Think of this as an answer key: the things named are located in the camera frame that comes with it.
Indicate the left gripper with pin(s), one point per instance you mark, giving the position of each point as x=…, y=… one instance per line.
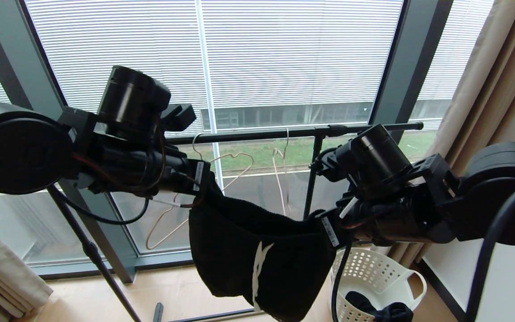
x=168, y=172

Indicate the beige curtain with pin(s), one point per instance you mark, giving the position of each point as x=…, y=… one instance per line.
x=485, y=89
x=2, y=268

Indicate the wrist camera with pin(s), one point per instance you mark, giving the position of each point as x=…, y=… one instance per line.
x=179, y=116
x=333, y=163

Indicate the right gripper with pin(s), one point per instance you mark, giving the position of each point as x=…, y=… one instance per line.
x=387, y=223

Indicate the white laundry basket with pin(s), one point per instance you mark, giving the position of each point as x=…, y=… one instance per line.
x=373, y=268

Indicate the window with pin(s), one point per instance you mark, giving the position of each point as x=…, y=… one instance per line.
x=284, y=53

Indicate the pink clothes hanger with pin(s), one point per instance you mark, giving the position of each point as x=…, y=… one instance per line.
x=280, y=188
x=239, y=169

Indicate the black clothes rack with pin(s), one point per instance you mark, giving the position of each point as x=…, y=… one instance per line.
x=257, y=134

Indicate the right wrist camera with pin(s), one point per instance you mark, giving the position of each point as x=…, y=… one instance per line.
x=333, y=163

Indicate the black shorts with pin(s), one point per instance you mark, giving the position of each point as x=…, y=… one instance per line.
x=239, y=250

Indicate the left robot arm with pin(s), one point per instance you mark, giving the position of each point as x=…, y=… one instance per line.
x=16, y=147

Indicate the black garment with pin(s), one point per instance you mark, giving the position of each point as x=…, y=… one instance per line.
x=391, y=313

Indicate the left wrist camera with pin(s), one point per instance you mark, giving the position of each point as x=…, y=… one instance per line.
x=179, y=116

